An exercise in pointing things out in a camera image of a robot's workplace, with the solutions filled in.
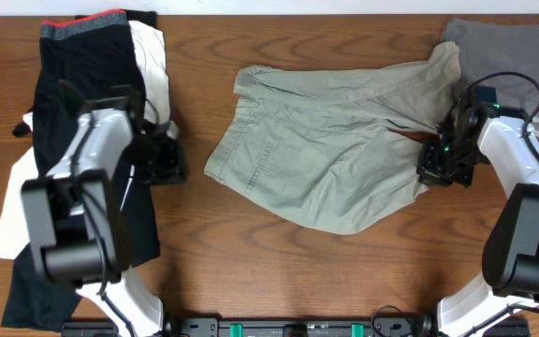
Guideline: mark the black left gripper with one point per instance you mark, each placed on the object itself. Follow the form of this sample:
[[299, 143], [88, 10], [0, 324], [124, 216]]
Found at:
[[171, 172]]

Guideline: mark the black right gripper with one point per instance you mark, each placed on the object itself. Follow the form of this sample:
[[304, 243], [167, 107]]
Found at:
[[428, 169]]

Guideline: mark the khaki green shorts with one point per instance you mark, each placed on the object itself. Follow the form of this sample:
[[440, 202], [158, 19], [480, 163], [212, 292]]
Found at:
[[332, 150]]

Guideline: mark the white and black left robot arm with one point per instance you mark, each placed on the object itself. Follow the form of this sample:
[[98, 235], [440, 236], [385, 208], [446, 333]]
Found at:
[[78, 236]]

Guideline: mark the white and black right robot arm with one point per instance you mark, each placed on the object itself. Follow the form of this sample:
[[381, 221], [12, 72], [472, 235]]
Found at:
[[484, 132]]

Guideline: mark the black pants with red waistband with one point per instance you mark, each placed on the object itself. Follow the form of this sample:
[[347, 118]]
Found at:
[[93, 53]]

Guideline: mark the folded grey shorts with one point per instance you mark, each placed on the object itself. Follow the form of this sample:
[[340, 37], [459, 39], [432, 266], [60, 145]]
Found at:
[[486, 48]]

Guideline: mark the white garment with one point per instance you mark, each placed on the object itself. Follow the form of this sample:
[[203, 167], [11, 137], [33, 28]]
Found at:
[[150, 51]]

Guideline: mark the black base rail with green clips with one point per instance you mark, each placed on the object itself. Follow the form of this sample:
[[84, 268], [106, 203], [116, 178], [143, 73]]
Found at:
[[211, 327]]

